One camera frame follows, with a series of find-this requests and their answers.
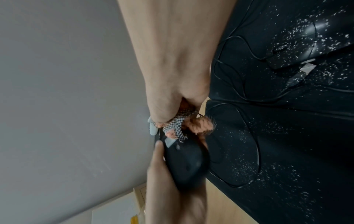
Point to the person's left hand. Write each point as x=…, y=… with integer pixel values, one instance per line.
x=163, y=196

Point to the person's right hand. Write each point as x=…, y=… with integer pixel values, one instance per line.
x=177, y=65

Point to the cardboard box with round logo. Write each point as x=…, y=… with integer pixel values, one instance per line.
x=139, y=194

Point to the white controller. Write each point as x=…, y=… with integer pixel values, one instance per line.
x=152, y=129

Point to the Pico cardboard box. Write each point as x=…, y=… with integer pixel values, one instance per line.
x=116, y=212

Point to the black mouse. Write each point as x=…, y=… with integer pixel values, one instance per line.
x=312, y=32
x=185, y=166

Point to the orange juice bottle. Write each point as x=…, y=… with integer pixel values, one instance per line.
x=134, y=219

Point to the pink cleaning cloth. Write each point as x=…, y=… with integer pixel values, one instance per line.
x=199, y=124

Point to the black mouse pad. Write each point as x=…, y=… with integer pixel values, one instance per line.
x=262, y=13
x=304, y=164

